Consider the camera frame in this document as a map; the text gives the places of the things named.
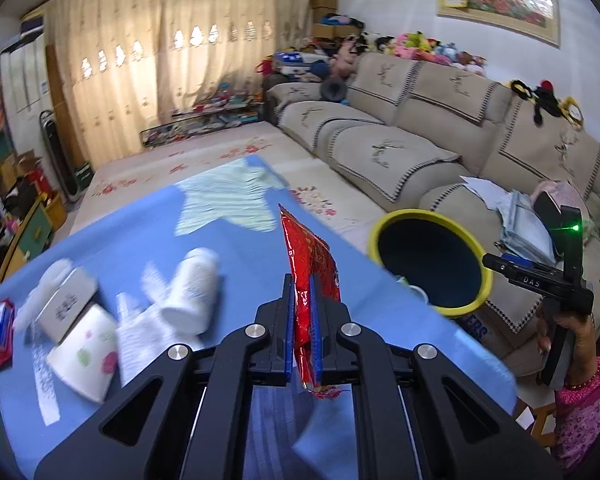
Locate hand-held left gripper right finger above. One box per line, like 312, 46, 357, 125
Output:
309, 280, 566, 480

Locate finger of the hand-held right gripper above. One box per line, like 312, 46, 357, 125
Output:
482, 253, 532, 277

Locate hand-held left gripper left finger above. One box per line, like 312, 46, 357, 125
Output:
32, 274, 297, 480

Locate black yellow-rimmed trash bin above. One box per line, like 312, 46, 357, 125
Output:
370, 210, 493, 317

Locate red snack packet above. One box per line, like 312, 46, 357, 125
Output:
279, 204, 342, 401

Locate white pill bottle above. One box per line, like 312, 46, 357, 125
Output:
161, 247, 222, 336

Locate white paper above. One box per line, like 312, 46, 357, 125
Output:
116, 260, 206, 386

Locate flower-print paper cup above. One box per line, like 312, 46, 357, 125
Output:
47, 305, 119, 403

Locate white box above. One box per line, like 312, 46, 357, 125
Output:
35, 267, 99, 343

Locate person's right hand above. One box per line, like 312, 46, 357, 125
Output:
565, 312, 597, 388

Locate pink cloth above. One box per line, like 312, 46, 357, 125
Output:
532, 180, 582, 211

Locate white papers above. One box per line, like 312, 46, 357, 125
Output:
460, 175, 516, 221

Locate blue star-print tablecloth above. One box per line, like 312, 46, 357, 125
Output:
0, 155, 518, 480

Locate beige sofa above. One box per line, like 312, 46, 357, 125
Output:
265, 55, 600, 376

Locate black yellow plush toy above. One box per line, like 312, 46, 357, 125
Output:
510, 79, 586, 128

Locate floral cream mat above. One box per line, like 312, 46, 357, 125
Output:
70, 122, 381, 241

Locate pile of plush toys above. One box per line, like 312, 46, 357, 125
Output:
325, 30, 488, 78

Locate glass coffee table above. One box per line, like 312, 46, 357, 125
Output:
140, 105, 266, 148

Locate dark neck pillow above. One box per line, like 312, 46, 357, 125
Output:
320, 79, 348, 104

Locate green box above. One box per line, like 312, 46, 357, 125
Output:
72, 162, 95, 191

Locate star-print bag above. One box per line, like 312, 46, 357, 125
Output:
275, 51, 326, 78

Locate green yellow TV stand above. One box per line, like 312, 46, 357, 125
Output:
0, 196, 56, 311

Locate blue card box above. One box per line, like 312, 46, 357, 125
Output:
0, 300, 16, 352

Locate red container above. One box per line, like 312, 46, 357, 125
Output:
25, 170, 56, 202

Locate black tower fan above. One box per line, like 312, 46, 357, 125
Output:
39, 110, 77, 202

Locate stack of cardboard boxes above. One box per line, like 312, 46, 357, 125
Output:
310, 0, 342, 38

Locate cream curtains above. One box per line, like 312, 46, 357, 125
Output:
45, 0, 321, 161

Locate open cardboard box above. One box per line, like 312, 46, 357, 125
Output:
0, 152, 43, 186

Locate tall brown cardboard box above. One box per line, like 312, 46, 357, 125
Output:
45, 45, 83, 171

